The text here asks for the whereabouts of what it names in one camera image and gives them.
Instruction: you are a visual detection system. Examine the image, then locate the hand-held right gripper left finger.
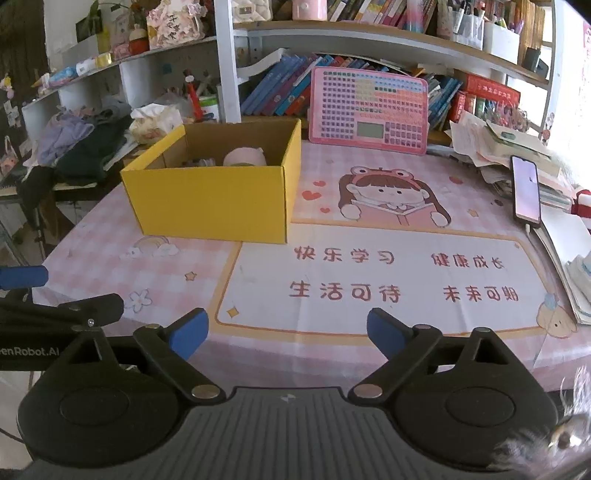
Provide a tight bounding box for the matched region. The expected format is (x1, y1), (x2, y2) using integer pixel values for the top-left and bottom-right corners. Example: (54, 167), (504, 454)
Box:
(44, 308), (227, 401)

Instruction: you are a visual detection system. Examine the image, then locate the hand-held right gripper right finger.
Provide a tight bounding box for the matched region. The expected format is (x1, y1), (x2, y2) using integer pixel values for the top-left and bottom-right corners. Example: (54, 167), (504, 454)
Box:
(346, 308), (527, 401)

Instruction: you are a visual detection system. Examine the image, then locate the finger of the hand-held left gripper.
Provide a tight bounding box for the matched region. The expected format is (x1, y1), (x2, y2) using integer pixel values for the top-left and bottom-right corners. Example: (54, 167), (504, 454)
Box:
(0, 265), (49, 301)
(0, 293), (125, 330)

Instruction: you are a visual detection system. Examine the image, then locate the yellow cardboard box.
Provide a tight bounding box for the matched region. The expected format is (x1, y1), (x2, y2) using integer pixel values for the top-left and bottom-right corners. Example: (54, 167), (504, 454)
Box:
(120, 119), (302, 244)

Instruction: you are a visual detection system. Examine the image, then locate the pink plush toy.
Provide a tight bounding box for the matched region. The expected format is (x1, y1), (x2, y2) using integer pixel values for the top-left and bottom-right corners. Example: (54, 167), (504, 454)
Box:
(224, 147), (267, 166)

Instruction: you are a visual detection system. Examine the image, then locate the pink printed tablecloth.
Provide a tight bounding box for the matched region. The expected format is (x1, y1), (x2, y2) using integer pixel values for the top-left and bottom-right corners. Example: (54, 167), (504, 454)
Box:
(32, 134), (591, 384)

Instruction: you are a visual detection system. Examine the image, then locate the pile of clothes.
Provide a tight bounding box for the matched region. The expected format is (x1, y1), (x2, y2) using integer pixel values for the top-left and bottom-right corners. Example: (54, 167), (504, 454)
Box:
(34, 99), (134, 182)

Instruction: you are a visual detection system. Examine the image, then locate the white paper stack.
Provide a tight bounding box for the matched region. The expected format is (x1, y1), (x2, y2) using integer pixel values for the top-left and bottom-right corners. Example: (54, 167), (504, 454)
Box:
(531, 205), (591, 326)

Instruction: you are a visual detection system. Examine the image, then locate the smartphone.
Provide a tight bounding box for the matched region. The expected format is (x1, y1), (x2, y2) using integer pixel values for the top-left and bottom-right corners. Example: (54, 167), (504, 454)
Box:
(510, 156), (542, 227)

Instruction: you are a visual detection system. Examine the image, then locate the pile of loose papers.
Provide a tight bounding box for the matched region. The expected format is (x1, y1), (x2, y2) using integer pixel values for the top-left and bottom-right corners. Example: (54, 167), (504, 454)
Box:
(450, 111), (578, 208)

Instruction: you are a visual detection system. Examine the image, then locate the pink learning tablet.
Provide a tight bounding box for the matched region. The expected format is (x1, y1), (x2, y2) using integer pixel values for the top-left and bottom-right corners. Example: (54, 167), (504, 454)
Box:
(308, 67), (429, 153)

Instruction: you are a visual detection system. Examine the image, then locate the white green cup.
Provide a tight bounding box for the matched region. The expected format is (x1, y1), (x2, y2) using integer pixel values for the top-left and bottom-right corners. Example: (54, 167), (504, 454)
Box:
(198, 95), (220, 121)

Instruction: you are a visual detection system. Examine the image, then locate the red pen with white top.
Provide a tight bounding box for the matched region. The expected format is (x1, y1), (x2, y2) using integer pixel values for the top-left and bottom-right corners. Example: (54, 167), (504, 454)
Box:
(184, 70), (204, 121)

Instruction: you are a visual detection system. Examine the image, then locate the row of thin books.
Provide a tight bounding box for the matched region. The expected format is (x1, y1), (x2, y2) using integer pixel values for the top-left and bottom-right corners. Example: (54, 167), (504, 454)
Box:
(425, 74), (462, 130)

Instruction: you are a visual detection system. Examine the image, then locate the bunch of colourful pens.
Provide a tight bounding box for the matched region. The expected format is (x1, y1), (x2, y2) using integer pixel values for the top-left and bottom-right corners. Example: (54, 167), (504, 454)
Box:
(475, 99), (529, 132)

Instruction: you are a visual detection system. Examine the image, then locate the red box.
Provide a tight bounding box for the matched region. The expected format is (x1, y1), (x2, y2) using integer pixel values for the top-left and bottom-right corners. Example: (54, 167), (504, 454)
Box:
(450, 74), (522, 123)

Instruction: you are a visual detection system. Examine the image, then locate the row of blue books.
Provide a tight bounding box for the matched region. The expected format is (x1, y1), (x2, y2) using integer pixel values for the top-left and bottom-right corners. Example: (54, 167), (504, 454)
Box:
(240, 53), (319, 116)

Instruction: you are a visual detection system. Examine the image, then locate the potted plant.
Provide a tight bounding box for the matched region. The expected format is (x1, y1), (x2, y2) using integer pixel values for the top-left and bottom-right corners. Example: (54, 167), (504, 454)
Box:
(76, 0), (121, 42)

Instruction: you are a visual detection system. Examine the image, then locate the pink floral gift box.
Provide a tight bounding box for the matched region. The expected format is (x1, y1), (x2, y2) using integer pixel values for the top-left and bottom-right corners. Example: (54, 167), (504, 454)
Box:
(147, 0), (206, 51)

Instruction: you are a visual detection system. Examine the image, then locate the white pen holder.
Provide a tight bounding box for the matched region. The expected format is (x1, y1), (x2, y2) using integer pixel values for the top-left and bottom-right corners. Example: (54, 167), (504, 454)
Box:
(455, 9), (485, 49)
(482, 21), (520, 63)

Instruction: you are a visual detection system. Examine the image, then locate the black box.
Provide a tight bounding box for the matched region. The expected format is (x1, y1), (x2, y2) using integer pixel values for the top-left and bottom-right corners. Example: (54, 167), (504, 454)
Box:
(523, 46), (550, 73)

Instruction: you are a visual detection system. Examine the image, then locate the row of upright books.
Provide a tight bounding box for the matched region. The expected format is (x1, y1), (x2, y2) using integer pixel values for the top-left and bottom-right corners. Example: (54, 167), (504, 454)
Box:
(325, 0), (437, 33)

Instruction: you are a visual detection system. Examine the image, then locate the white quilted bag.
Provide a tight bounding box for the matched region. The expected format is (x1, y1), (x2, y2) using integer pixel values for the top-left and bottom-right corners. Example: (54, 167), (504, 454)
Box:
(231, 0), (273, 23)

